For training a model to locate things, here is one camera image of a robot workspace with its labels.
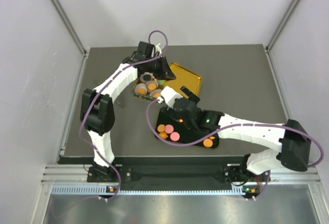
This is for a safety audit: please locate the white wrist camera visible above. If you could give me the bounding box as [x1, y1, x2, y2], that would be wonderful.
[154, 43, 162, 56]
[156, 86, 183, 108]

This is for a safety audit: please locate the purple cable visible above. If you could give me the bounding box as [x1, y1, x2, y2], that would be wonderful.
[78, 30, 169, 201]
[145, 98, 324, 200]

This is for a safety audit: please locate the white paper cupcake liner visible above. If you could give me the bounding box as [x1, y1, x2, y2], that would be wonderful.
[140, 72, 154, 83]
[144, 80, 159, 93]
[134, 83, 148, 95]
[150, 89, 162, 99]

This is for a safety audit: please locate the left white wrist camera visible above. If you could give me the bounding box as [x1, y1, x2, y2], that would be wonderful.
[154, 43, 162, 56]

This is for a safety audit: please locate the orange biscuit stack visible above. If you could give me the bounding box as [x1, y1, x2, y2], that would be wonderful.
[137, 88, 147, 95]

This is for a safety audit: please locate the black sandwich cookie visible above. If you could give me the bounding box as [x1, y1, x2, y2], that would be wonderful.
[143, 74, 152, 82]

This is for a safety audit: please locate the orange biscuit bottom right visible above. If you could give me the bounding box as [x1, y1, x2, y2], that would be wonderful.
[203, 138, 213, 148]

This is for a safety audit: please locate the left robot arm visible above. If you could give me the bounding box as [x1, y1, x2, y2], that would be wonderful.
[79, 42, 176, 182]

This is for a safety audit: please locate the aluminium frame post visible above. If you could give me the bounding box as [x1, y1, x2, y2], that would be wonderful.
[264, 0, 301, 54]
[50, 0, 87, 55]

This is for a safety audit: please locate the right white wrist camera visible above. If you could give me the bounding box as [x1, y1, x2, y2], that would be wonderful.
[156, 86, 183, 108]

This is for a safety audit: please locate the right aluminium frame post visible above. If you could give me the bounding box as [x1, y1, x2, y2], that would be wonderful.
[264, 0, 301, 54]

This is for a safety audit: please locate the left aluminium frame post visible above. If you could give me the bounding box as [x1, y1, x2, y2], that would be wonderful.
[50, 0, 87, 55]

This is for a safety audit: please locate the grey slotted cable duct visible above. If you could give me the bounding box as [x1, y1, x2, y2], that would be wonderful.
[51, 182, 260, 196]

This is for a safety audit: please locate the orange round biscuit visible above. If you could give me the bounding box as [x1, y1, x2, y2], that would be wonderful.
[147, 82, 158, 92]

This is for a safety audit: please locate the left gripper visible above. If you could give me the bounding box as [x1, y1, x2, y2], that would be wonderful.
[145, 54, 175, 80]

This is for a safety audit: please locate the pink sandwich cookie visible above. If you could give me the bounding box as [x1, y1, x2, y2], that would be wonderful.
[165, 124, 174, 134]
[170, 132, 180, 142]

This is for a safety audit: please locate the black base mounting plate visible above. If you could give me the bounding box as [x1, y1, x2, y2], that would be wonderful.
[87, 156, 268, 185]

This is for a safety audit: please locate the black gold-rimmed tray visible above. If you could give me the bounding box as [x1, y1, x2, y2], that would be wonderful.
[155, 107, 224, 148]

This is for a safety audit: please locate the orange biscuit left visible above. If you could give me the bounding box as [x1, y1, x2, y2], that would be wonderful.
[157, 124, 166, 133]

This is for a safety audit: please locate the gold tin lid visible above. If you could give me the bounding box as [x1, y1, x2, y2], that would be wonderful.
[164, 63, 202, 98]

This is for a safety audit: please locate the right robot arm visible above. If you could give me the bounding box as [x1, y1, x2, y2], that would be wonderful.
[162, 87, 311, 181]

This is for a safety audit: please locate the green christmas cookie tin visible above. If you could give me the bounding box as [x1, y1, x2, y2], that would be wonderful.
[133, 78, 166, 101]

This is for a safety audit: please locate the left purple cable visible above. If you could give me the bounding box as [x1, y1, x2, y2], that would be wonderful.
[78, 30, 169, 201]

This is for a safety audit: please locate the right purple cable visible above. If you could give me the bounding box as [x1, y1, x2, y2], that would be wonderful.
[145, 98, 324, 200]

